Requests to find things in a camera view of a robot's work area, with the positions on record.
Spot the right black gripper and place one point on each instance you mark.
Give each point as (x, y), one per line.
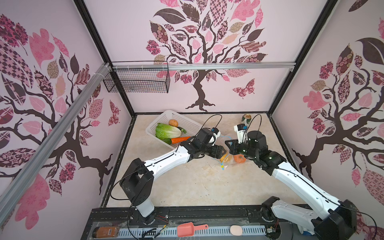
(234, 146)

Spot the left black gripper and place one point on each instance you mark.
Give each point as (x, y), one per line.
(217, 151)

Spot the orange carrot with leaves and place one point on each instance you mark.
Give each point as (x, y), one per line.
(175, 140)

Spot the clear zip top bag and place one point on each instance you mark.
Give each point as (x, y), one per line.
(227, 142)

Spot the small orange fruit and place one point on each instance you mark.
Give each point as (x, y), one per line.
(173, 123)

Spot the orange bell pepper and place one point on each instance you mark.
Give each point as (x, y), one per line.
(239, 159)

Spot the yellow brown potato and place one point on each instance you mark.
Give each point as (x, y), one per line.
(226, 158)

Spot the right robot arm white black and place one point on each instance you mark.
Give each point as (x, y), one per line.
(327, 217)

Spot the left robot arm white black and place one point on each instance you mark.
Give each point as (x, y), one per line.
(138, 179)

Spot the green beverage can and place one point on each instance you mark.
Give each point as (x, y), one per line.
(246, 119)

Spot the white plastic perforated basket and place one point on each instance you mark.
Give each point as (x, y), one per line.
(189, 125)

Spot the green napa cabbage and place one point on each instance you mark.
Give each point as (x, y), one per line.
(164, 131)

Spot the beige oval sponge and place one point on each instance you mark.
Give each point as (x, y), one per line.
(236, 230)

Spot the pink plastic scoop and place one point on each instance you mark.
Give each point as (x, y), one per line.
(189, 229)

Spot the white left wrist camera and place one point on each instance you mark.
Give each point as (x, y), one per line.
(216, 134)

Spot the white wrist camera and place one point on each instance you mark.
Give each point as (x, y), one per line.
(216, 134)
(240, 130)

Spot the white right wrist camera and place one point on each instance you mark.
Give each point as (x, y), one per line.
(240, 130)

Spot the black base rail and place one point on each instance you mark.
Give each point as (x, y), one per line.
(163, 222)

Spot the white cable tray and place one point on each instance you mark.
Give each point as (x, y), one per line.
(223, 231)

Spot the black wire wall basket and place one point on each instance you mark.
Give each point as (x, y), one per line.
(138, 77)

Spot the silver aluminium rail back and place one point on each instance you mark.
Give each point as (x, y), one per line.
(223, 66)

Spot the silver aluminium rail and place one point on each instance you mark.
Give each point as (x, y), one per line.
(23, 180)
(223, 66)

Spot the silver aluminium rail left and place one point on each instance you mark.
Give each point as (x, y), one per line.
(23, 180)

